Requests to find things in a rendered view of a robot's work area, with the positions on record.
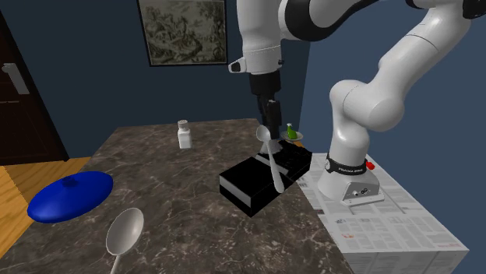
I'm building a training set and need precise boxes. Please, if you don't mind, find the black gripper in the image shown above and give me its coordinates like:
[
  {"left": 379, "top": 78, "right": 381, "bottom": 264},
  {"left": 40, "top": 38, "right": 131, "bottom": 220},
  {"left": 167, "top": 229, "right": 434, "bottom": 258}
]
[{"left": 248, "top": 71, "right": 283, "bottom": 140}]

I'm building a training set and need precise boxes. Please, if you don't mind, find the small grey plate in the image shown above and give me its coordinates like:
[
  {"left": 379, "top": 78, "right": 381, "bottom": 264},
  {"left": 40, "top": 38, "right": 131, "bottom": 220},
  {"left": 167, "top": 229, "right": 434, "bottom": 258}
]
[{"left": 280, "top": 130, "right": 305, "bottom": 142}]

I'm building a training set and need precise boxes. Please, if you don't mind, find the small silver spoon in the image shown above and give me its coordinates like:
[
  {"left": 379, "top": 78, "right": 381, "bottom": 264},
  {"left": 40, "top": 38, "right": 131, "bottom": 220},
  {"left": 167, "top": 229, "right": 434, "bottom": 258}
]
[{"left": 255, "top": 125, "right": 285, "bottom": 194}]

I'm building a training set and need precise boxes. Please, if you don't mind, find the black box with white stripe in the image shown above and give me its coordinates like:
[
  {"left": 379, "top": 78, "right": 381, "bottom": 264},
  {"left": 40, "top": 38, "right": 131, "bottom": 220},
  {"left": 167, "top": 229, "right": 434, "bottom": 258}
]
[{"left": 219, "top": 145, "right": 313, "bottom": 219}]

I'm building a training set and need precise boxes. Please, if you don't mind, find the white shaker bottle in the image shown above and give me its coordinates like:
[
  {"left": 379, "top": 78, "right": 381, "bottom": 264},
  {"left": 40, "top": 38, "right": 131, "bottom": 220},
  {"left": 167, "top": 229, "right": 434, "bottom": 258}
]
[{"left": 177, "top": 119, "right": 193, "bottom": 150}]

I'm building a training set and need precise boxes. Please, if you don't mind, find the newspaper patterned robot stand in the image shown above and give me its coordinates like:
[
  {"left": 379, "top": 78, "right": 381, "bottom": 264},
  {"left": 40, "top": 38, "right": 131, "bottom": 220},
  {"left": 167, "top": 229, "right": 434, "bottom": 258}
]
[{"left": 297, "top": 153, "right": 470, "bottom": 274}]

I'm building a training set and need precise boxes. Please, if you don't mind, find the large silver spoon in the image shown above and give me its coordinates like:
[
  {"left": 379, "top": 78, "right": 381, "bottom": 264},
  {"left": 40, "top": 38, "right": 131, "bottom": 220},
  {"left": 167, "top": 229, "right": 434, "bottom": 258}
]
[{"left": 105, "top": 206, "right": 146, "bottom": 274}]

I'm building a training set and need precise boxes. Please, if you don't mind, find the blue round lid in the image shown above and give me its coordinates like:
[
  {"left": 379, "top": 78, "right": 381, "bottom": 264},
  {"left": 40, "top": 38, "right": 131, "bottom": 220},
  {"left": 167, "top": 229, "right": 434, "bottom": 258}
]
[{"left": 26, "top": 170, "right": 114, "bottom": 224}]

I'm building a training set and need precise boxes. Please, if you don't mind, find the dark wooden door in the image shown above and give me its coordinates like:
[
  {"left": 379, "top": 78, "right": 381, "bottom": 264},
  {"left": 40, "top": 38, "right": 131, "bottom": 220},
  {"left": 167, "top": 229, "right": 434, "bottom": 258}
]
[{"left": 0, "top": 10, "right": 70, "bottom": 167}]

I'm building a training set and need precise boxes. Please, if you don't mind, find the framed wall picture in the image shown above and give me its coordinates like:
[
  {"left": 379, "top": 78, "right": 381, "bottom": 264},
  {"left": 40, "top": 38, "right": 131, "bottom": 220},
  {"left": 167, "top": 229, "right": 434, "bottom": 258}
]
[{"left": 136, "top": 0, "right": 229, "bottom": 68}]

